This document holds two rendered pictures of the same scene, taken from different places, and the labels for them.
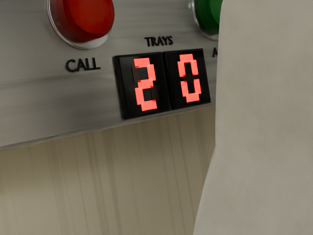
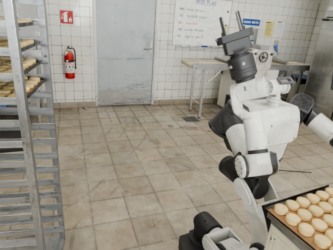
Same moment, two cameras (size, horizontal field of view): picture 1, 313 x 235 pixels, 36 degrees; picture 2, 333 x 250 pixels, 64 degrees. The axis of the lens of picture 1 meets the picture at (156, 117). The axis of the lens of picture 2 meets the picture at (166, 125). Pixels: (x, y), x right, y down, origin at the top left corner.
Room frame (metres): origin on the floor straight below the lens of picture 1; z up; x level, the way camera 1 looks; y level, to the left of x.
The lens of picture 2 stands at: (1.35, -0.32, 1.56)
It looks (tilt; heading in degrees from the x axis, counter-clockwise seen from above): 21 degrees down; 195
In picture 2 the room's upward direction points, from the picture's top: 4 degrees clockwise
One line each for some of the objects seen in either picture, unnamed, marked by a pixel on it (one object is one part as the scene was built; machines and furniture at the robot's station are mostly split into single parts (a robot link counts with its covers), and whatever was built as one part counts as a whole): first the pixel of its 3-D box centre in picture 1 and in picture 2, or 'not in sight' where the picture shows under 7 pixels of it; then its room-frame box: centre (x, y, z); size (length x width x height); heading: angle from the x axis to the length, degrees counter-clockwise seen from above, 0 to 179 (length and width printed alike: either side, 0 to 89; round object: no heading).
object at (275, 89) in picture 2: not in sight; (275, 90); (0.11, -0.17, 1.30); 0.10 x 0.07 x 0.09; 133
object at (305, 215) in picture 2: not in sight; (304, 214); (0.41, -0.01, 0.91); 0.05 x 0.05 x 0.02
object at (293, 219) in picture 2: not in sight; (293, 219); (0.46, -0.05, 0.91); 0.05 x 0.05 x 0.02
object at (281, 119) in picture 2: not in sight; (256, 127); (0.06, -0.21, 1.10); 0.34 x 0.30 x 0.36; 133
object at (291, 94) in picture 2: not in sight; (301, 91); (-4.92, 0.95, 0.33); 0.54 x 0.53 x 0.66; 36
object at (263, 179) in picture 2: not in sight; (243, 171); (0.04, -0.23, 0.84); 0.28 x 0.13 x 0.18; 43
